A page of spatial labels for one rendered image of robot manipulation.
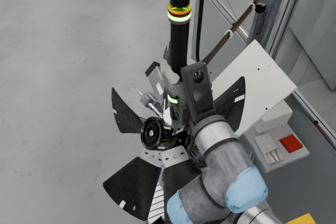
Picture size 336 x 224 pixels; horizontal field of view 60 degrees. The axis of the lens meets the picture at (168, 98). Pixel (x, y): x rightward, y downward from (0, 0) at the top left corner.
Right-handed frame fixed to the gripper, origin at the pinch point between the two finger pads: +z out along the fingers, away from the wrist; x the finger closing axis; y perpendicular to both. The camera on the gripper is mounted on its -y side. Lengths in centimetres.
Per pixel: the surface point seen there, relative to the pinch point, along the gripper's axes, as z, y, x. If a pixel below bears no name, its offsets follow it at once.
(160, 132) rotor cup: 3.7, 36.9, -2.8
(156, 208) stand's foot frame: 17, 154, -3
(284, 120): 8, 71, 62
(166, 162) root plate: -3.9, 44.2, -3.4
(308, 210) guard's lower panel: -26, 115, 70
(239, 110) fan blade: -8.6, 18.3, 16.7
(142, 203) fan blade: -7, 66, -14
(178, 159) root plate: -4.3, 44.2, 0.9
